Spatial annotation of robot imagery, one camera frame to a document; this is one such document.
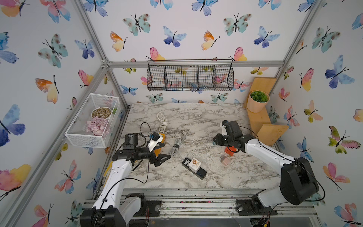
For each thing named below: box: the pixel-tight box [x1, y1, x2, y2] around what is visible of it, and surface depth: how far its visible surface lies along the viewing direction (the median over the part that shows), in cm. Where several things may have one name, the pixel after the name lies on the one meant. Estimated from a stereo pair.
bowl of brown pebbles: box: [90, 106, 113, 120], surface depth 71 cm
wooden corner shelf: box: [242, 76, 289, 146], surface depth 101 cm
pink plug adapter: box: [222, 157, 230, 166], surface depth 91 cm
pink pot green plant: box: [246, 89, 270, 114], surface depth 103 cm
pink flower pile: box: [86, 116, 111, 138], surface depth 64 cm
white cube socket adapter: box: [188, 157, 202, 173], surface depth 82 cm
